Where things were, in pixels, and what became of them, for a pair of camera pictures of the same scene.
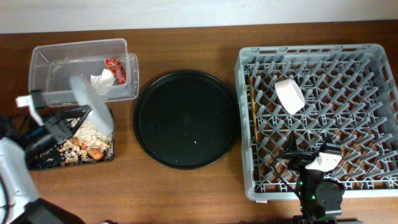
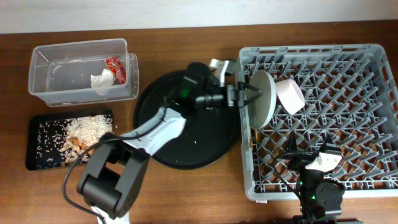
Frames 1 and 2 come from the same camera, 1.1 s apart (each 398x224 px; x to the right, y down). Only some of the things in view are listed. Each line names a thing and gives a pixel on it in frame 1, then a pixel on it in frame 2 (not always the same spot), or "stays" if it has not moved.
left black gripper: (61, 126) to (240, 99)
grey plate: (97, 106) to (261, 107)
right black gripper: (300, 160) stays
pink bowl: (290, 95) stays
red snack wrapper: (117, 69) stays
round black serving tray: (186, 119) stays
